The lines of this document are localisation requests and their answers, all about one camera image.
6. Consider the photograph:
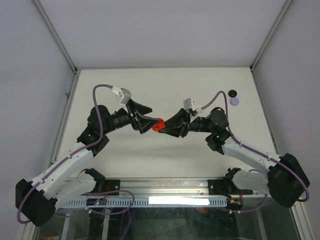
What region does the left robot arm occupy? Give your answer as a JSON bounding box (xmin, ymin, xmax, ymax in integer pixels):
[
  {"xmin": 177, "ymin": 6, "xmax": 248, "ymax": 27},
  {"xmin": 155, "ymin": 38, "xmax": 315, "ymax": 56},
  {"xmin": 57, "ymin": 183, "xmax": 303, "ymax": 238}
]
[{"xmin": 15, "ymin": 99, "xmax": 160, "ymax": 227}]

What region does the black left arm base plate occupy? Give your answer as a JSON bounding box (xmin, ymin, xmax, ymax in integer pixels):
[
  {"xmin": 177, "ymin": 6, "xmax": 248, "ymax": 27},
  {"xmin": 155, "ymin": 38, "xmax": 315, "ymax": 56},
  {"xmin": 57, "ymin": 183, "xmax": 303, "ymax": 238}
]
[{"xmin": 83, "ymin": 179, "xmax": 121, "ymax": 196}]

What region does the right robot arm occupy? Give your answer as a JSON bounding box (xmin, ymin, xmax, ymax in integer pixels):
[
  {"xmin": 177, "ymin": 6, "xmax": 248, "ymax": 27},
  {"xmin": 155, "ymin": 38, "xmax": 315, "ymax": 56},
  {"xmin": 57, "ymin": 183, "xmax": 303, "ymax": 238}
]
[{"xmin": 158, "ymin": 107, "xmax": 310, "ymax": 208}]

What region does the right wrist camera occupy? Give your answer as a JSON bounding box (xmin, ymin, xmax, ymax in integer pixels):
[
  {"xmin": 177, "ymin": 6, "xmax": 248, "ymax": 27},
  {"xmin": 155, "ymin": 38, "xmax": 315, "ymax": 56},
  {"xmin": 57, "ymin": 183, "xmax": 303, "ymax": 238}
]
[{"xmin": 183, "ymin": 98, "xmax": 203, "ymax": 117}]

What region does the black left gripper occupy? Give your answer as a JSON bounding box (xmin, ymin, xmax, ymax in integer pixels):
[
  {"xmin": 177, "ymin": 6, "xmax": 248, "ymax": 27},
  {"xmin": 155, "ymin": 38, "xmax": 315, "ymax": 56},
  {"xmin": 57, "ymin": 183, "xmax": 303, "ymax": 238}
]
[{"xmin": 102, "ymin": 98, "xmax": 160, "ymax": 135}]

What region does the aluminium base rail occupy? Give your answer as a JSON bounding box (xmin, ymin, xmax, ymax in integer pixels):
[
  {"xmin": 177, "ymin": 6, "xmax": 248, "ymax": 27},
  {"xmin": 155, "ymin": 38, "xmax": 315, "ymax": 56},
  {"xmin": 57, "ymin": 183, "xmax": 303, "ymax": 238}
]
[{"xmin": 59, "ymin": 176, "xmax": 276, "ymax": 201}]

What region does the aluminium frame post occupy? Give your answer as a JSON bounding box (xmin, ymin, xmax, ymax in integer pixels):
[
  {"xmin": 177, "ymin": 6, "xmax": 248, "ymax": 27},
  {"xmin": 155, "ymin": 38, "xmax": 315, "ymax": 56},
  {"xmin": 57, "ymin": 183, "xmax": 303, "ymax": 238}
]
[
  {"xmin": 31, "ymin": 0, "xmax": 78, "ymax": 74},
  {"xmin": 249, "ymin": 0, "xmax": 294, "ymax": 72}
]

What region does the aluminium frame post right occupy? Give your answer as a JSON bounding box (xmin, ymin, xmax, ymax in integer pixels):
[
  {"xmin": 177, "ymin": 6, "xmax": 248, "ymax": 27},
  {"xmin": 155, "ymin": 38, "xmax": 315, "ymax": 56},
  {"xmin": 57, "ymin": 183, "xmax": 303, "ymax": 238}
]
[{"xmin": 249, "ymin": 0, "xmax": 294, "ymax": 72}]

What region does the orange charging case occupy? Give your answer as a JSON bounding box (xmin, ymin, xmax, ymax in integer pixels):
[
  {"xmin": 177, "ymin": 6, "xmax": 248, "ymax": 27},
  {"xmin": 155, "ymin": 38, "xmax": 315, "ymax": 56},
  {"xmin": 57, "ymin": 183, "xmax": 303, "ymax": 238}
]
[{"xmin": 152, "ymin": 118, "xmax": 166, "ymax": 132}]

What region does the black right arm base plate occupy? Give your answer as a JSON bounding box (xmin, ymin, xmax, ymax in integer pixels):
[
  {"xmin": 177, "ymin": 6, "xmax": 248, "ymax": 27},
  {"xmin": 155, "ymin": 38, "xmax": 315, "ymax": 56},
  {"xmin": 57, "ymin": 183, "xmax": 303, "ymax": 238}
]
[{"xmin": 207, "ymin": 178, "xmax": 254, "ymax": 198}]

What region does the grey slotted cable duct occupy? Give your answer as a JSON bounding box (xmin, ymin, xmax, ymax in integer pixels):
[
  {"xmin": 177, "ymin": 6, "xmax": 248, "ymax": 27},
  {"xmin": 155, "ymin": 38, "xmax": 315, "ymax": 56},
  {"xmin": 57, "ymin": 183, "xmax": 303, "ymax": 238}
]
[{"xmin": 62, "ymin": 196, "xmax": 227, "ymax": 209}]

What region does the lilac charging case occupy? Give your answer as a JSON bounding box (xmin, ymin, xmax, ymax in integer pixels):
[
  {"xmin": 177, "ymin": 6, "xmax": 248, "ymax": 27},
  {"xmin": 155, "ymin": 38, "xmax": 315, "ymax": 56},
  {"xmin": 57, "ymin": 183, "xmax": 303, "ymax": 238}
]
[{"xmin": 229, "ymin": 97, "xmax": 240, "ymax": 106}]

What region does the black charging case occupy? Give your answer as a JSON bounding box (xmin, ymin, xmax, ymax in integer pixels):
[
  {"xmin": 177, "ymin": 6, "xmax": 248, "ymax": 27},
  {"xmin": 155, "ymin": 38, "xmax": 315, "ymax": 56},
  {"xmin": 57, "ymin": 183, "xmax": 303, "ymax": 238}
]
[{"xmin": 228, "ymin": 89, "xmax": 238, "ymax": 98}]

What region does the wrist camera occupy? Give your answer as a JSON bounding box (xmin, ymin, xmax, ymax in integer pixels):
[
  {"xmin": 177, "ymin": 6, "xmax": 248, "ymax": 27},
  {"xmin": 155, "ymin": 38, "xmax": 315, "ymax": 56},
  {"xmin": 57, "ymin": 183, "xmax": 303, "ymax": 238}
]
[
  {"xmin": 111, "ymin": 86, "xmax": 132, "ymax": 109},
  {"xmin": 183, "ymin": 98, "xmax": 203, "ymax": 117}
]

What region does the aluminium frame post left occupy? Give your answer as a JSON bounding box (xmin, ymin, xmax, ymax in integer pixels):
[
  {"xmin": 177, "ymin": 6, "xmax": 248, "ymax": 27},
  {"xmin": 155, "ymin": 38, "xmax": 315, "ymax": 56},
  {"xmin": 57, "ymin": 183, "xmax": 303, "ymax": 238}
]
[{"xmin": 31, "ymin": 0, "xmax": 78, "ymax": 74}]

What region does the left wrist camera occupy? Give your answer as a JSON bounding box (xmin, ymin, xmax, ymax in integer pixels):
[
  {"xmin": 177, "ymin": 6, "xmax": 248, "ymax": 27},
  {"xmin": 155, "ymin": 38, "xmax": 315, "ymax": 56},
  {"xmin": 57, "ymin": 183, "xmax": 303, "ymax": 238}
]
[{"xmin": 111, "ymin": 86, "xmax": 132, "ymax": 109}]

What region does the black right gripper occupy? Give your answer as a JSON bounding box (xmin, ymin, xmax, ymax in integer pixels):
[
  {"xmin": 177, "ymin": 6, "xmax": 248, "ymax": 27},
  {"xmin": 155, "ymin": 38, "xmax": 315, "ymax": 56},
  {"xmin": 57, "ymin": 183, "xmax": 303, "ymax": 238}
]
[{"xmin": 158, "ymin": 108, "xmax": 214, "ymax": 138}]

